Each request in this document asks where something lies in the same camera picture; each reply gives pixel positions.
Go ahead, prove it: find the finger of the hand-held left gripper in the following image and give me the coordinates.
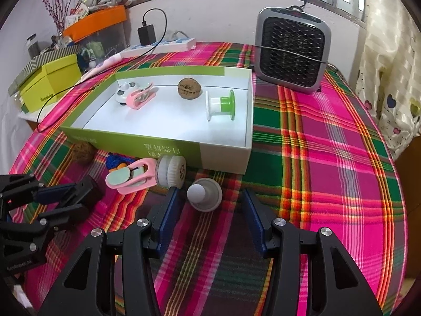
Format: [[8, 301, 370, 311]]
[[0, 172, 80, 219], [0, 203, 91, 252]]

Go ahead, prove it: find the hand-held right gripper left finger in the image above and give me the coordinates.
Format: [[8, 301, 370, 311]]
[[38, 187, 181, 316]]

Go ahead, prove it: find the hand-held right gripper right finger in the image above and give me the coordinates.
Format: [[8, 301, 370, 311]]
[[242, 188, 384, 316]]

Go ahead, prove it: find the black handheld device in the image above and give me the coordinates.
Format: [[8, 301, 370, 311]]
[[62, 174, 104, 225]]

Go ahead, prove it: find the white grey knob stopper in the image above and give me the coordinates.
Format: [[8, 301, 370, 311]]
[[186, 177, 224, 212]]

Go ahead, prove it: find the round white brush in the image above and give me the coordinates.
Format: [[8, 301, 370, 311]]
[[154, 155, 187, 190]]

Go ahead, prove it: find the brown walnut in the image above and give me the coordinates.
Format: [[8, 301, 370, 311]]
[[70, 141, 96, 165], [177, 77, 202, 100]]

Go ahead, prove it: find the pink clip with green pads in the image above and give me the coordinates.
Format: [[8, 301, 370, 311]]
[[105, 158, 158, 195], [126, 82, 157, 110]]

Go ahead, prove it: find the blue orange rope lanyard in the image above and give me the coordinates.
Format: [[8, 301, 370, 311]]
[[105, 153, 132, 172]]

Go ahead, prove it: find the green cardboard box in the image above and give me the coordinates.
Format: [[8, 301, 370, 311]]
[[59, 65, 254, 175]]

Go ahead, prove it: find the grey white handheld massager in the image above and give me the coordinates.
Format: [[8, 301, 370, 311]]
[[115, 82, 139, 106]]

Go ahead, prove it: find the green white spool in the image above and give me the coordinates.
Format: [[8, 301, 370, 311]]
[[205, 89, 236, 122]]

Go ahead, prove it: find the pink green plaid tablecloth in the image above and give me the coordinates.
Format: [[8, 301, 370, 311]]
[[9, 41, 415, 316]]

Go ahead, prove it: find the yellow-green shoe box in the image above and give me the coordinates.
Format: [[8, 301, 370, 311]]
[[18, 54, 83, 114]]

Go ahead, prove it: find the grey zigzag patterned box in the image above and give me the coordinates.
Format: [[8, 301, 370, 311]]
[[8, 44, 80, 96]]

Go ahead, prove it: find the pink white tube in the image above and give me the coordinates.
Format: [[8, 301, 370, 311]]
[[80, 54, 124, 81]]

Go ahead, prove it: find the green item in bin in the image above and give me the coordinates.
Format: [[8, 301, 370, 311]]
[[80, 41, 103, 62]]

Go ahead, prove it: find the dark lidded glass jar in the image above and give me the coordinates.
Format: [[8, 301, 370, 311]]
[[26, 34, 41, 59]]

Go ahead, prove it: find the clear storage bin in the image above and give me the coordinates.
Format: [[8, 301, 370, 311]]
[[74, 19, 129, 63]]

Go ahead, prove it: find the white blue power strip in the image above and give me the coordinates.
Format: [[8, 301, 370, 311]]
[[120, 37, 197, 59]]

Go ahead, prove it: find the grey black fan heater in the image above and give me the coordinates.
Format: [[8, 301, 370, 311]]
[[254, 6, 332, 95]]

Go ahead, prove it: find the orange lidded storage bin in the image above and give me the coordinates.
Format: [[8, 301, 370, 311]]
[[62, 4, 128, 43]]

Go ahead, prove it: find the stack of printed cards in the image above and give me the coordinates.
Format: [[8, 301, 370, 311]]
[[64, 0, 91, 27]]

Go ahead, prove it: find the black charger adapter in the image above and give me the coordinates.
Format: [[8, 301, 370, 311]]
[[137, 24, 155, 45]]

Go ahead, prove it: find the cream heart print curtain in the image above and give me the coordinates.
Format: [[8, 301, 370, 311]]
[[353, 0, 421, 159]]

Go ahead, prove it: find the heater power cord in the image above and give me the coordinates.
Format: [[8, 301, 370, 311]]
[[254, 44, 343, 70]]

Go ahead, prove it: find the black charging cable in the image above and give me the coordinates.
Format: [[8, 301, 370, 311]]
[[36, 8, 169, 133]]

